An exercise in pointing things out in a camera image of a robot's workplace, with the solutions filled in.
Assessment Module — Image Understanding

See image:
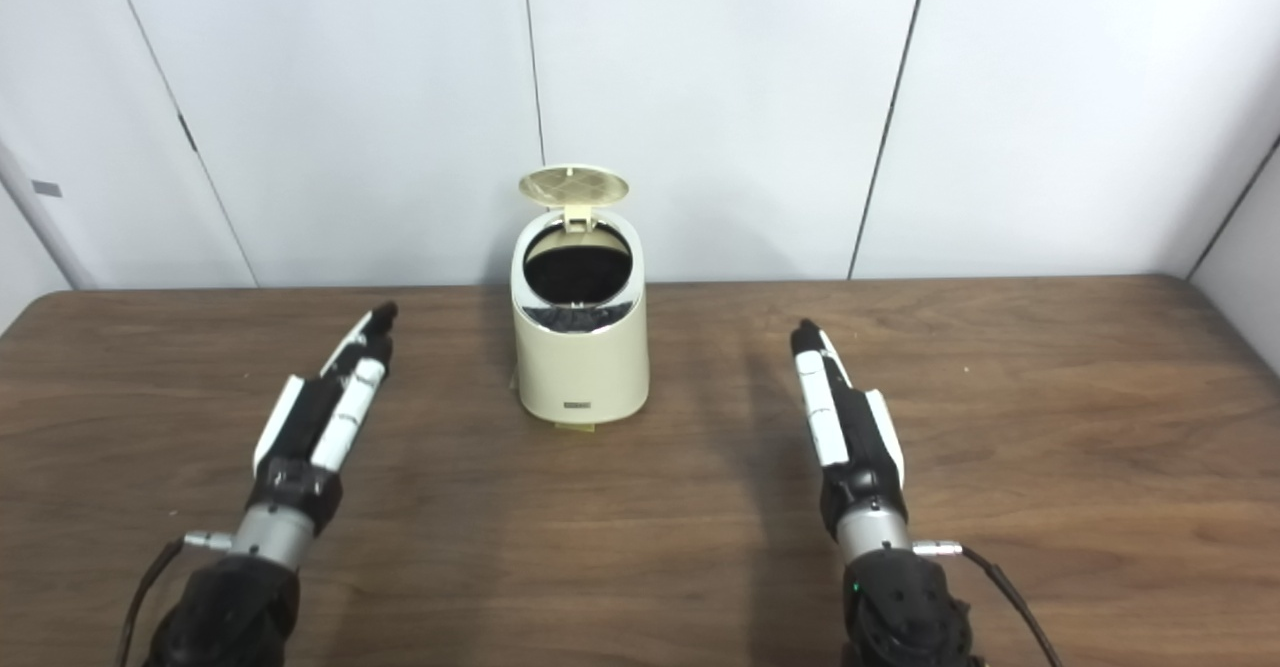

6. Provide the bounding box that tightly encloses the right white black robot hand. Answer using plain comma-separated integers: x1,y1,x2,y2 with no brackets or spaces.
790,319,909,543

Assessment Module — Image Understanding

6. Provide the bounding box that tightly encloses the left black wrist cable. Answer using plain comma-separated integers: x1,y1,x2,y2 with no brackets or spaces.
115,532,233,667

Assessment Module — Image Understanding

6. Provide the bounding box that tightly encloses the round cream bin lid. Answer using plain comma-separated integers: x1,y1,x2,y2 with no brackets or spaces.
518,164,631,234

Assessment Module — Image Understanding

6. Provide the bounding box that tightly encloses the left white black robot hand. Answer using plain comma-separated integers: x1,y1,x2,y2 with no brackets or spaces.
246,302,399,536

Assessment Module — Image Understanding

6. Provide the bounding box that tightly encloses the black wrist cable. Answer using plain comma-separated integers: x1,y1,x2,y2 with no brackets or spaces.
912,540,1063,667
115,532,233,667

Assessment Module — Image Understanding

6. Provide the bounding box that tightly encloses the cream-colored desktop trash bin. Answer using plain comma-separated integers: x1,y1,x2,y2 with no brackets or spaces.
510,205,651,425

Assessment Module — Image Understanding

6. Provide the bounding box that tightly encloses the black bin liner bag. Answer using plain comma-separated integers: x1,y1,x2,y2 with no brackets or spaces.
523,237,636,333

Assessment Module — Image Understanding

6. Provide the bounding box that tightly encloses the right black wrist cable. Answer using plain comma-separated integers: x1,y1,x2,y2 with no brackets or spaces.
912,540,1063,667

